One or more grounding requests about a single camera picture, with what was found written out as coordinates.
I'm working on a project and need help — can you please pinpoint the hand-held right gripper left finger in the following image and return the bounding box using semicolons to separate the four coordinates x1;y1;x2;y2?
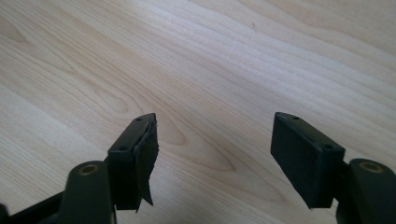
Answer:
106;112;160;214

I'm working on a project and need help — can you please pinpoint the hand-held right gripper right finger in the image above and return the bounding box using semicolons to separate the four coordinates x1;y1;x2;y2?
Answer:
270;111;347;210

